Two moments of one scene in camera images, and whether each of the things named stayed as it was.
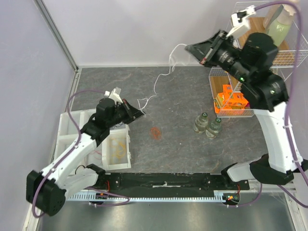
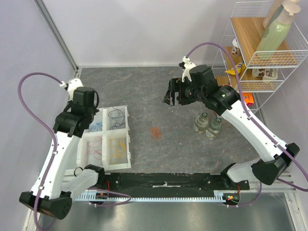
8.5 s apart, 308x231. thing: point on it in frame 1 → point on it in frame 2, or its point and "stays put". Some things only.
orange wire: x=156 y=136 stays put
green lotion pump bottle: x=279 y=29 stays put
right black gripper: x=211 y=51 → x=175 y=91
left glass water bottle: x=201 y=123 stays put
